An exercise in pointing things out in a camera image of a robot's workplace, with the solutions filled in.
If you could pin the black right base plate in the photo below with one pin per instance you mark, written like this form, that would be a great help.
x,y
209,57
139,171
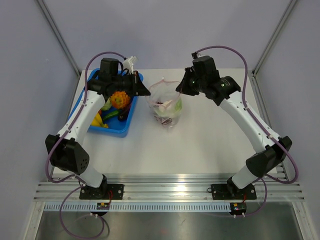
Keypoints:
x,y
223,191

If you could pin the left small circuit board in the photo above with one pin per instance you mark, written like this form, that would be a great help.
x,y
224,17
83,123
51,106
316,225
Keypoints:
x,y
103,206

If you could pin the yellow banana bunch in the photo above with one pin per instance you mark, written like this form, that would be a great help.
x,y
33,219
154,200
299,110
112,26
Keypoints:
x,y
98,122

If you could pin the dark green chili pepper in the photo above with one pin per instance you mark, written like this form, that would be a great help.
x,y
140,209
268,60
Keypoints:
x,y
111,115

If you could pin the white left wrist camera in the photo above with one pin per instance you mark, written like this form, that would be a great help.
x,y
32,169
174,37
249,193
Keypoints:
x,y
129,63

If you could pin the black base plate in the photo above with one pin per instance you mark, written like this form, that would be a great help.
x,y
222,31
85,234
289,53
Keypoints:
x,y
223,191
104,192

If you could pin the right small circuit board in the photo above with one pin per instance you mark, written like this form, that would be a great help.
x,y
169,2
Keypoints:
x,y
238,209

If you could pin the blue plastic bin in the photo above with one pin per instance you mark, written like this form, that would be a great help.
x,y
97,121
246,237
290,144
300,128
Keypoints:
x,y
116,127

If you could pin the white green napa cabbage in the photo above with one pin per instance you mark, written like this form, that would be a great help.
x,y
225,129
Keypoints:
x,y
177,107

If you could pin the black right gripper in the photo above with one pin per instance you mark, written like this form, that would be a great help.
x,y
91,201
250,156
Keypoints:
x,y
184,88

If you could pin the left aluminium frame post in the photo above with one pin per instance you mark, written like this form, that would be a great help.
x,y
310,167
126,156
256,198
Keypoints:
x,y
58,36

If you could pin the slotted cable duct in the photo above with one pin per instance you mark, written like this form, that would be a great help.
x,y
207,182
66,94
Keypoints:
x,y
148,207

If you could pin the aluminium frame post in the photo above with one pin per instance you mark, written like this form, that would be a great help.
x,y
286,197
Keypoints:
x,y
275,35
58,36

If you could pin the clear zip top bag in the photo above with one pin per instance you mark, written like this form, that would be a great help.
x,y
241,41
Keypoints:
x,y
160,92

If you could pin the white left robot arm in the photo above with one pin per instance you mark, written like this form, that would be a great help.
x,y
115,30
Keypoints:
x,y
65,150

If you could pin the round green cabbage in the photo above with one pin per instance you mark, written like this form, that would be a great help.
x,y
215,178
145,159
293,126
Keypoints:
x,y
106,106

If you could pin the purple eggplant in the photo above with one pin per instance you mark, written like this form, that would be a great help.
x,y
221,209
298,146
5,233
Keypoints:
x,y
124,113

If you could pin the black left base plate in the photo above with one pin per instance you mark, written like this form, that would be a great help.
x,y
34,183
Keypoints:
x,y
104,192

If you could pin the right aluminium frame post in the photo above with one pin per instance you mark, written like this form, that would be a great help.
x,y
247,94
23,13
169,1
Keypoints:
x,y
275,35

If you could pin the purple grape bunch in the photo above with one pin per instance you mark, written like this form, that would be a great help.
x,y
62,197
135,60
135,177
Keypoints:
x,y
163,111

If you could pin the small circuit board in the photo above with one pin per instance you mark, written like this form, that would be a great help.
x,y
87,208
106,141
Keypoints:
x,y
238,209
103,206

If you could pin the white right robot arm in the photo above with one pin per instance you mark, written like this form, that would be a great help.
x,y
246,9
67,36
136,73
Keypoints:
x,y
270,148

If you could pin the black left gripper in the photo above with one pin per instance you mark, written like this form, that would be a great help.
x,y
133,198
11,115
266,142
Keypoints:
x,y
137,89

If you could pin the aluminium front rail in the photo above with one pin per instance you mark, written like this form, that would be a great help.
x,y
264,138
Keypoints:
x,y
170,188

